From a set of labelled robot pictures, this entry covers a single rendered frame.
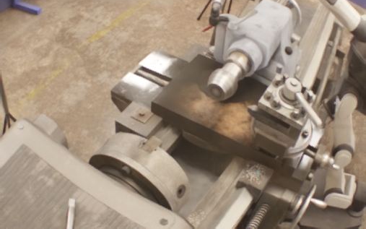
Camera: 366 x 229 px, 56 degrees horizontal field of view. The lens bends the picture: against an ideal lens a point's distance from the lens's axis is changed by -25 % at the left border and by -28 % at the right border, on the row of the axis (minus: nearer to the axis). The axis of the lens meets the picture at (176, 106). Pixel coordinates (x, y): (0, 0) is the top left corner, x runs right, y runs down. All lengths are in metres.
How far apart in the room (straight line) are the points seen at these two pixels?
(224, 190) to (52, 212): 0.80
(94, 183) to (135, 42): 2.63
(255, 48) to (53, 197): 0.95
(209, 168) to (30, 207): 0.99
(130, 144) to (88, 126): 1.73
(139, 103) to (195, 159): 0.28
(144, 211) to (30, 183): 0.23
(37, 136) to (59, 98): 2.07
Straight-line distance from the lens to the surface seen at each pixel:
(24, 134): 0.88
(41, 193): 0.77
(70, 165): 0.80
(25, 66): 3.32
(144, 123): 1.51
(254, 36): 1.48
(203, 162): 1.62
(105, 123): 2.73
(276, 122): 1.28
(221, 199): 1.39
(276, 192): 1.48
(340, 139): 1.91
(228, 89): 1.32
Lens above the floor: 1.96
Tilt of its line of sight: 44 degrees down
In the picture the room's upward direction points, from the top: 6 degrees clockwise
